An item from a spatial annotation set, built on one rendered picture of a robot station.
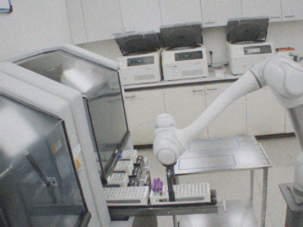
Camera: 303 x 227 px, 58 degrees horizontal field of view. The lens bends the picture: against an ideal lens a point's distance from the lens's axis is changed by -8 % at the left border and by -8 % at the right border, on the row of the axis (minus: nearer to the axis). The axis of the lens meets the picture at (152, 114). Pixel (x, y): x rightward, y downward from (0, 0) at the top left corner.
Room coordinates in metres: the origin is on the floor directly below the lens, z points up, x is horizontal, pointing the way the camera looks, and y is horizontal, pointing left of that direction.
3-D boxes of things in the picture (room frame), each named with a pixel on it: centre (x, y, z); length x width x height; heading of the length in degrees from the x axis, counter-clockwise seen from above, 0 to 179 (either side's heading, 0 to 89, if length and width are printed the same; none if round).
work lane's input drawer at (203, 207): (1.27, 0.05, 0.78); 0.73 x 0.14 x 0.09; 80
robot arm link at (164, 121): (1.23, -0.05, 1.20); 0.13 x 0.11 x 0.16; 176
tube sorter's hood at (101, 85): (1.57, 0.46, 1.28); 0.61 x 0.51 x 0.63; 170
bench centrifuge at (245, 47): (3.66, -1.36, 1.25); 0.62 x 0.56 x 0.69; 170
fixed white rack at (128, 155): (1.77, 0.29, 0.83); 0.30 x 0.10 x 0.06; 80
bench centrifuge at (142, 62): (3.90, 0.05, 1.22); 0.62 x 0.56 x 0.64; 168
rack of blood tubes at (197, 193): (1.24, -0.09, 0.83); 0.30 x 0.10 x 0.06; 80
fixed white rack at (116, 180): (1.47, 0.34, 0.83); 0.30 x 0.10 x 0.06; 80
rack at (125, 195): (1.30, 0.23, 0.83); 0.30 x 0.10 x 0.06; 80
